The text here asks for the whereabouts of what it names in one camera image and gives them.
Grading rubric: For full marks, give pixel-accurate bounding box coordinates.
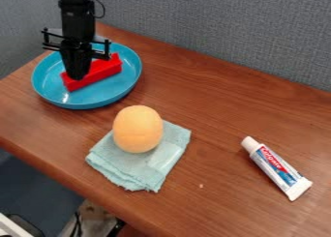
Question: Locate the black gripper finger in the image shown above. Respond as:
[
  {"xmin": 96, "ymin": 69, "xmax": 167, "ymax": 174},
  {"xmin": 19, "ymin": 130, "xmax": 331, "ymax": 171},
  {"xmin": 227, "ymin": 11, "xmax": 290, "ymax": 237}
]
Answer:
[
  {"xmin": 60, "ymin": 49, "xmax": 76, "ymax": 79},
  {"xmin": 75, "ymin": 49, "xmax": 92, "ymax": 80}
]

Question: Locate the blue plate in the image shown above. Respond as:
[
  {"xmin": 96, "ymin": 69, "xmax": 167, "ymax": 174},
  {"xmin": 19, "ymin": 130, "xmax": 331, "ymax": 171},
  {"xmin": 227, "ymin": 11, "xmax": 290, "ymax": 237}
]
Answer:
[{"xmin": 31, "ymin": 43, "xmax": 143, "ymax": 109}]

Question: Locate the orange egg-shaped ball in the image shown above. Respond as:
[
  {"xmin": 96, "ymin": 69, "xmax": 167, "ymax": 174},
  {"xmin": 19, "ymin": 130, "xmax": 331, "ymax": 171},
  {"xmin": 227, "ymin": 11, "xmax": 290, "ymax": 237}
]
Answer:
[{"xmin": 112, "ymin": 105, "xmax": 163, "ymax": 153}]

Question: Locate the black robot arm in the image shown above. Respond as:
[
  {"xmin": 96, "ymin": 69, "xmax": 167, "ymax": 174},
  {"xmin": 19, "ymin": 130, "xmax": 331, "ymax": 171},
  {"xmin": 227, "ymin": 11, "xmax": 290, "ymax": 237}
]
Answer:
[{"xmin": 42, "ymin": 0, "xmax": 111, "ymax": 80}]

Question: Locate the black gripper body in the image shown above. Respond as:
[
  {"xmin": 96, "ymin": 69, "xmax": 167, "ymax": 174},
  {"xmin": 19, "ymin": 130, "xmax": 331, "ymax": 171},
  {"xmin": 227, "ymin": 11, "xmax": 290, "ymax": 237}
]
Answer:
[{"xmin": 42, "ymin": 8, "xmax": 110, "ymax": 61}]

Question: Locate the white toothpaste tube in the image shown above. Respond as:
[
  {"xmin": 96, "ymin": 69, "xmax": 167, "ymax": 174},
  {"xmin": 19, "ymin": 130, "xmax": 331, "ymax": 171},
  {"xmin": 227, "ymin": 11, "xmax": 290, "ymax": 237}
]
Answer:
[{"xmin": 241, "ymin": 136, "xmax": 313, "ymax": 201}]

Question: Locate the black cable under table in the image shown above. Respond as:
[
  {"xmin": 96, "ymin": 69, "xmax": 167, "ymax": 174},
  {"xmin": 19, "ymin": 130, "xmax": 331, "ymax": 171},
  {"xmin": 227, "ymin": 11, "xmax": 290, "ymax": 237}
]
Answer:
[{"xmin": 70, "ymin": 211, "xmax": 86, "ymax": 237}]

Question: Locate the light blue folded cloth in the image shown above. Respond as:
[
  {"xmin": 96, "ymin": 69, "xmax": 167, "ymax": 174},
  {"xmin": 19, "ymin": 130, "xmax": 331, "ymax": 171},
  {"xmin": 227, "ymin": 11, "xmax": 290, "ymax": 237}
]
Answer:
[{"xmin": 86, "ymin": 121, "xmax": 191, "ymax": 193}]

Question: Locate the red plastic block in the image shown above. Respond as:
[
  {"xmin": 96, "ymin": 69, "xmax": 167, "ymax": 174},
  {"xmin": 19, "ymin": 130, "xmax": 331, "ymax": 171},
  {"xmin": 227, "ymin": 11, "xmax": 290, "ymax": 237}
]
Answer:
[{"xmin": 62, "ymin": 53, "xmax": 123, "ymax": 92}]

